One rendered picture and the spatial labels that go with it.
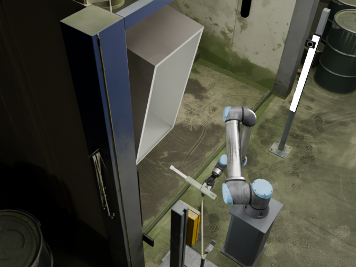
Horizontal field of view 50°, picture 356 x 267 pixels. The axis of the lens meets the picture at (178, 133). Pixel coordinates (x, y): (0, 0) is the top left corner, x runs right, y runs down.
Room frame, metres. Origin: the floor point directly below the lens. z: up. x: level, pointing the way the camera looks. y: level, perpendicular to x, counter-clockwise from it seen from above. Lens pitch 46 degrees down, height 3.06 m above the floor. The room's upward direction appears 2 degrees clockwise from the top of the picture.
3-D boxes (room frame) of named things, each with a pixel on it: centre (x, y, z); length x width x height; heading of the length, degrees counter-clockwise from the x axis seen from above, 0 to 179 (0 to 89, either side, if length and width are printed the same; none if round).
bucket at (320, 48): (4.40, -1.78, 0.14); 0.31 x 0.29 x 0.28; 145
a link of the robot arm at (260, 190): (1.59, -0.60, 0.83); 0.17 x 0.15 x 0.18; 92
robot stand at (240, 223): (1.59, -0.61, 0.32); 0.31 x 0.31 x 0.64; 55
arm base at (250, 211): (1.59, -0.61, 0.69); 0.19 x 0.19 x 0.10
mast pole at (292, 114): (2.76, -1.12, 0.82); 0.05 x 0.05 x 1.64; 55
